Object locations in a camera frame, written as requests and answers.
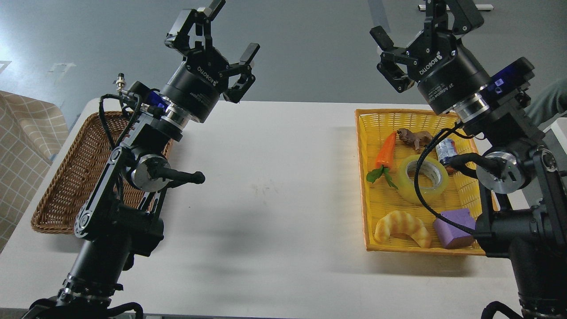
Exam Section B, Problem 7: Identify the orange toy carrot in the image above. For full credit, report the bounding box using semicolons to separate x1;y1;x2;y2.
366;131;398;190

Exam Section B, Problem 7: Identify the brown wicker basket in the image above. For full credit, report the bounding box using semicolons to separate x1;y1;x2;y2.
31;111;173;234

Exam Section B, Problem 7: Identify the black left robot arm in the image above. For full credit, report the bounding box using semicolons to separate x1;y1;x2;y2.
23;0;260;319

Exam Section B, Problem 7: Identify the yellow plastic basket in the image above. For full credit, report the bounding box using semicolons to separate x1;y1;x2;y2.
355;109;485;256

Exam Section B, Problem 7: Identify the yellow tape roll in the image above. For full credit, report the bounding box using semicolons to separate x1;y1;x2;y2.
395;154;449;205

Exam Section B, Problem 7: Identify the purple foam block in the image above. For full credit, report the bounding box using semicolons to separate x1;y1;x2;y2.
433;208;478;249

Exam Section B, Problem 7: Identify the toy croissant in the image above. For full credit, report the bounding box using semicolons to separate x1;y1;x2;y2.
374;210;433;249

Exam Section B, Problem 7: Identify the seated person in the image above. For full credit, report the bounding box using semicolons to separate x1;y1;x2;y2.
525;78;567;127

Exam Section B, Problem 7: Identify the brown toy lion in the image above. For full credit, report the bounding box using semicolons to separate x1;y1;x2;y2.
396;128;433;153

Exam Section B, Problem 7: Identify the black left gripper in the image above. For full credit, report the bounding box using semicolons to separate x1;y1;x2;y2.
160;0;260;123

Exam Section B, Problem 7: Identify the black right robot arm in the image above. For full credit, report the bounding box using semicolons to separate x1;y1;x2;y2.
370;0;567;319

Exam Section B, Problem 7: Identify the beige checkered cloth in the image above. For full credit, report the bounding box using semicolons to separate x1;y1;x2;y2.
0;91;69;249

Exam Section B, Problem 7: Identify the small blue can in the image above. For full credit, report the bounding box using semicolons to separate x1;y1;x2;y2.
435;138;459;175

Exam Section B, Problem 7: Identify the white metal bar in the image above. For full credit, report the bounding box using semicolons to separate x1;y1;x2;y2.
417;4;494;12

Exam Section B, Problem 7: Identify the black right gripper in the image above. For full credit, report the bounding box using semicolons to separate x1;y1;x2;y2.
370;0;491;114

